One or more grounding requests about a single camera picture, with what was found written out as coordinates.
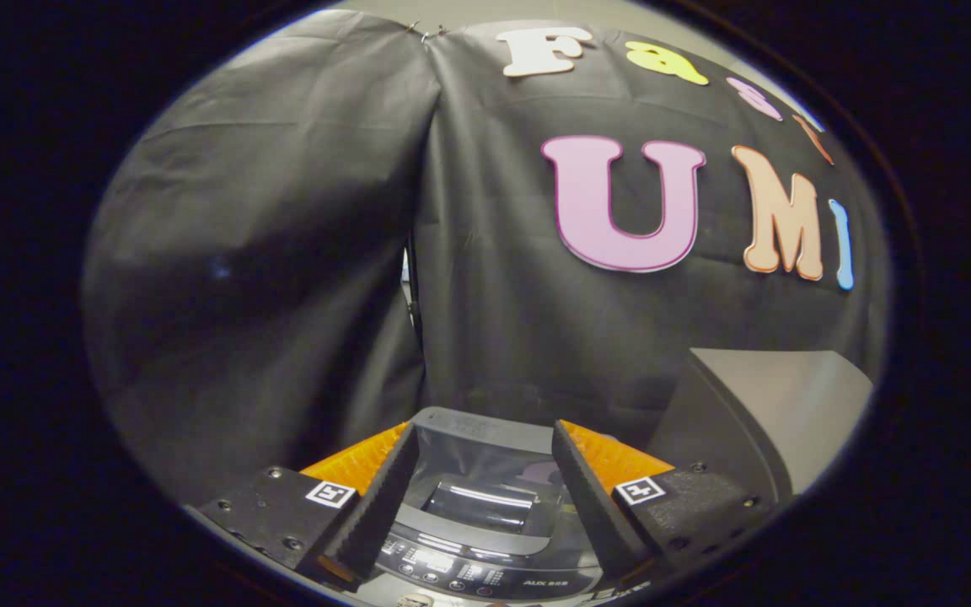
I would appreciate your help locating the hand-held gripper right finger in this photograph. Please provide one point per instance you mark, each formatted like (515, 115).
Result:
(591, 506)

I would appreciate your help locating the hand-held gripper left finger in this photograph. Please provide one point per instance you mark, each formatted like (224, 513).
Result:
(376, 514)

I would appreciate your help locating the dark grey washing machine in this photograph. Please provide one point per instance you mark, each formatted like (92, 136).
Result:
(485, 506)

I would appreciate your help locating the grey cabinet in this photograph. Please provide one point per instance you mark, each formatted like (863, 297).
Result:
(789, 405)

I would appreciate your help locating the black backdrop cloth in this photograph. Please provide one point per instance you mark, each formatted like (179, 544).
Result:
(283, 253)

